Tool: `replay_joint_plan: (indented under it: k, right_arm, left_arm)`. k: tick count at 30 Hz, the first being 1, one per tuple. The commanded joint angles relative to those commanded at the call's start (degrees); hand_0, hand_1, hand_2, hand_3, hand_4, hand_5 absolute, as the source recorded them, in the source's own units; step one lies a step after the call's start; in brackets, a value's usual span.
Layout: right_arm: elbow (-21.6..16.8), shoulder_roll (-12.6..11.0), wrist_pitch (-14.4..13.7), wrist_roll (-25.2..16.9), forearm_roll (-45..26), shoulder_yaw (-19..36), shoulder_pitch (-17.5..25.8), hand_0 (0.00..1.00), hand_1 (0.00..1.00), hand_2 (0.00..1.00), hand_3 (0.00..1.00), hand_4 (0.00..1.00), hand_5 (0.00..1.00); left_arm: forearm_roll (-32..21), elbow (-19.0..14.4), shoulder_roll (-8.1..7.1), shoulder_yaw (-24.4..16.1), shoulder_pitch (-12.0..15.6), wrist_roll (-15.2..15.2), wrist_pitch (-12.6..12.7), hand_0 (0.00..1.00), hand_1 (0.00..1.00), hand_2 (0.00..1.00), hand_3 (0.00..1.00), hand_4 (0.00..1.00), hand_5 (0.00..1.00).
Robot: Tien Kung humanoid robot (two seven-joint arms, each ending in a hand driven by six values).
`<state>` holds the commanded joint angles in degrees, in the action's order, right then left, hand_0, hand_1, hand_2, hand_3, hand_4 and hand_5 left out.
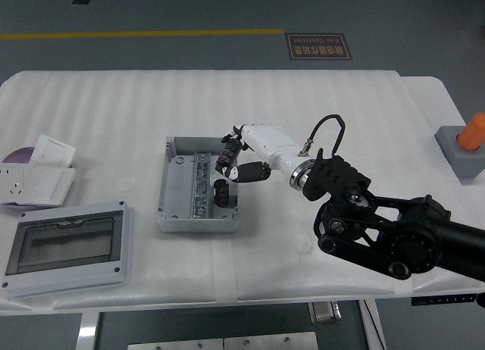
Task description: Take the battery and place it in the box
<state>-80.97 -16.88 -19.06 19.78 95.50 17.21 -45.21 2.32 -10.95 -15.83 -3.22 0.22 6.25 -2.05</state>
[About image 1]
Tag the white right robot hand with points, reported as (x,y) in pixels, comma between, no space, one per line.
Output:
(269,141)

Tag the black cylindrical battery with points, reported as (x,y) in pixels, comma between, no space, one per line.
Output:
(221,192)

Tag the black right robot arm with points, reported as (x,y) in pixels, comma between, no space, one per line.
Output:
(409,229)

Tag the grey open junction box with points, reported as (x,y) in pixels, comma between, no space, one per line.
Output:
(178,191)

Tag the white foam mat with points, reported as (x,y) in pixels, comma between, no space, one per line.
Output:
(227,100)

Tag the brown floor sign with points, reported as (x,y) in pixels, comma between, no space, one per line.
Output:
(319,47)

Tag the grey block base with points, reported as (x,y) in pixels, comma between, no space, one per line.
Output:
(466,164)

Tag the grey metal plate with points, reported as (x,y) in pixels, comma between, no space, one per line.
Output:
(271,341)
(174,345)

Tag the orange cylinder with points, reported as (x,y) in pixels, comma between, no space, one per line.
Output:
(473,132)

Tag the white table leg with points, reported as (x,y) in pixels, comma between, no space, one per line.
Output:
(373,323)
(88,331)

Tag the grey cover with clear window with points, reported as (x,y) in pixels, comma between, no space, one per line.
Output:
(68,244)

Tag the black table control panel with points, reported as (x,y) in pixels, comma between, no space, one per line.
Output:
(439,300)

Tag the black floor hatch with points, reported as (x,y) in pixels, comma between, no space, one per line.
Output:
(80,0)

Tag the purple disc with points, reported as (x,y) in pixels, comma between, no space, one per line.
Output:
(20,156)

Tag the metal mounting rail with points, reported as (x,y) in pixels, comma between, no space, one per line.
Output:
(199,191)

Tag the silver metal bracket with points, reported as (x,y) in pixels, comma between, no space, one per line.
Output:
(325,312)

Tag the white wall switch panel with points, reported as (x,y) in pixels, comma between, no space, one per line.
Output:
(53,149)
(49,187)

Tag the white wall socket panel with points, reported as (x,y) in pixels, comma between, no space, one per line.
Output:
(13,183)

